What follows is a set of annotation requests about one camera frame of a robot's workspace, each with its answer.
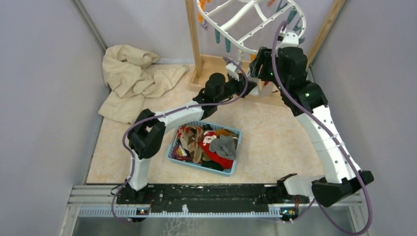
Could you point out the blue plastic basket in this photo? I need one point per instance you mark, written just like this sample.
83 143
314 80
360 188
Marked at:
176 156

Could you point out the white sock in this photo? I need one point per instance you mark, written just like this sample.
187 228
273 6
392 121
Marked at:
261 89

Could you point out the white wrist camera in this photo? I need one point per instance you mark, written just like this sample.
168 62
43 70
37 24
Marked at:
233 71
289 39

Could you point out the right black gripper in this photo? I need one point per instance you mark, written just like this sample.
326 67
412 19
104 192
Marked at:
264 56

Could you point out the grey sock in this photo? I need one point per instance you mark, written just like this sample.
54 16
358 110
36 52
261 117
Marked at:
225 147

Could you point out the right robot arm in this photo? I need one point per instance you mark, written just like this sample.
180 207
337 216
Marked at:
343 177

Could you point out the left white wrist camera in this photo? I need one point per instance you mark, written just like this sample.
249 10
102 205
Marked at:
233 71

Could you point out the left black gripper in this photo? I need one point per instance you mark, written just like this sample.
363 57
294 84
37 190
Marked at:
250 85

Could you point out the white oval clip hanger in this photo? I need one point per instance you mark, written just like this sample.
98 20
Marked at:
240 23

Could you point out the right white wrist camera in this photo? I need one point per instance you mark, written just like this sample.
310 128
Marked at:
289 39

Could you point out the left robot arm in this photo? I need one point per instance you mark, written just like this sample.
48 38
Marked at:
144 138

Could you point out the beige crumpled cloth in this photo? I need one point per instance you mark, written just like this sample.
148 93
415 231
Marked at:
124 69

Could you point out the wooden hanger stand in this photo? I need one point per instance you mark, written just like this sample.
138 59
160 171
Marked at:
205 65

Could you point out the pile of socks in basket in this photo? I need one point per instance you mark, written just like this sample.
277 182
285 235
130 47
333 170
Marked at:
192 146

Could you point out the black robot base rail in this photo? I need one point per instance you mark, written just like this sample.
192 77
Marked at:
208 198

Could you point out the red santa sock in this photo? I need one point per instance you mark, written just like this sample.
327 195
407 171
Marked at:
204 143

